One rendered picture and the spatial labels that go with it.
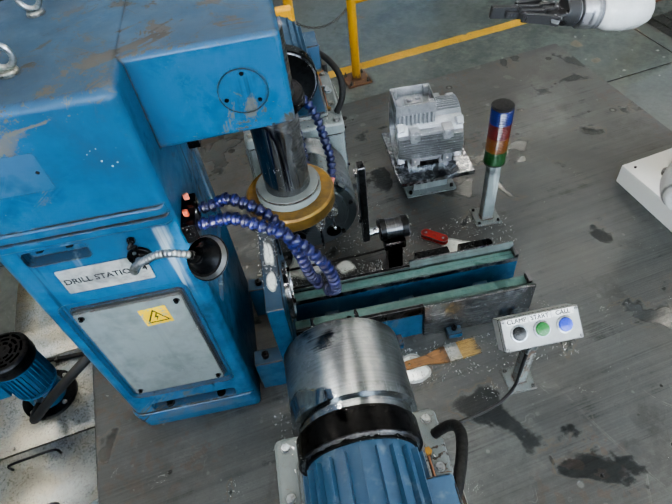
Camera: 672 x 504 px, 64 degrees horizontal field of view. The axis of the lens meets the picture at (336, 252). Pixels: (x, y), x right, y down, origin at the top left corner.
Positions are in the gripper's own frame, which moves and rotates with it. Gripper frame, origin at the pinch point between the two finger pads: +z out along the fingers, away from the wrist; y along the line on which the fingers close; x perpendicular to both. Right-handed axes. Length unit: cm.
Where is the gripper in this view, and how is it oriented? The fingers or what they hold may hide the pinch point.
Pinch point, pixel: (503, 11)
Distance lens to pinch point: 161.5
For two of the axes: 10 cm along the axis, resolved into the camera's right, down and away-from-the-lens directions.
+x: -0.4, 6.5, 7.6
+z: -9.9, 0.6, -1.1
